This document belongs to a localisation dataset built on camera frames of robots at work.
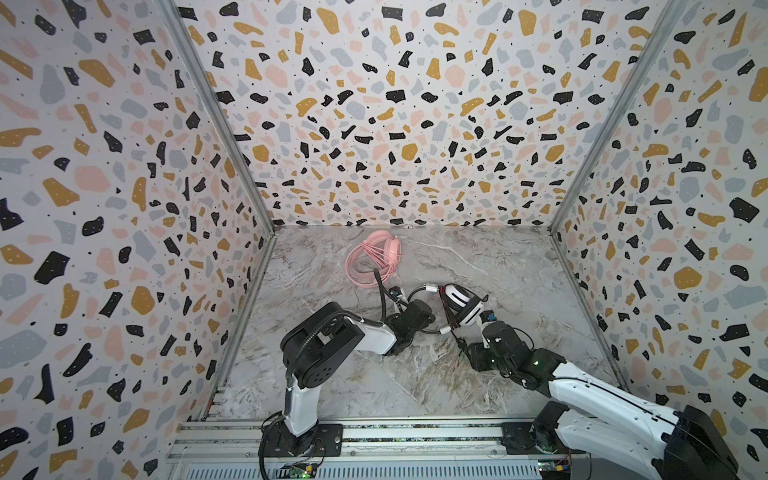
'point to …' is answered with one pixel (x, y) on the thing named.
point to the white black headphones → (463, 306)
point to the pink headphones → (380, 250)
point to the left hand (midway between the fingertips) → (424, 307)
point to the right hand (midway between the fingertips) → (466, 346)
